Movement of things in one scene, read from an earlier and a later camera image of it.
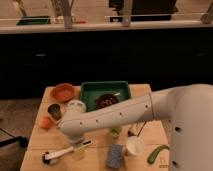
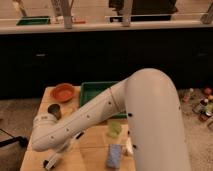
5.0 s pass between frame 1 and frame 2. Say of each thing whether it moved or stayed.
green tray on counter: stayed
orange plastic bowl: stayed
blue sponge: stayed
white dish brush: moved
